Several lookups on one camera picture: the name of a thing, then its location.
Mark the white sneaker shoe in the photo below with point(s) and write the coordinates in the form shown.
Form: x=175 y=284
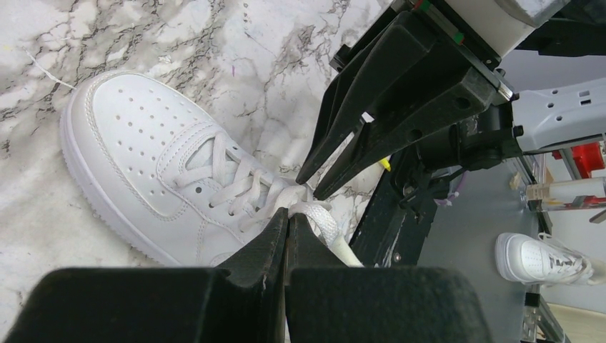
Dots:
x=170 y=181

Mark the black yellow highlighter marker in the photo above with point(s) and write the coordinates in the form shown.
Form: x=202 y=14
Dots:
x=385 y=164

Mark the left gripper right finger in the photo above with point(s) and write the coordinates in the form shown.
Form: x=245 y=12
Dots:
x=327 y=301

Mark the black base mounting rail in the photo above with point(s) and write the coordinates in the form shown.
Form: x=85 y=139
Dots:
x=399 y=215

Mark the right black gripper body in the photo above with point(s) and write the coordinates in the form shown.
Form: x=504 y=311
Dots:
x=478 y=142

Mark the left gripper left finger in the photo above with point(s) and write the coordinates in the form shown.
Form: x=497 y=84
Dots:
x=241 y=300

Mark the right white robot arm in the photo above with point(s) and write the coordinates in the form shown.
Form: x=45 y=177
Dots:
x=562 y=117

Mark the red clamp fixture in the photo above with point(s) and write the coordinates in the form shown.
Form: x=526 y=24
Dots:
x=582 y=160

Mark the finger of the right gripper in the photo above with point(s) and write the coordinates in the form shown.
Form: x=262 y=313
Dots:
x=415 y=116
x=366 y=70

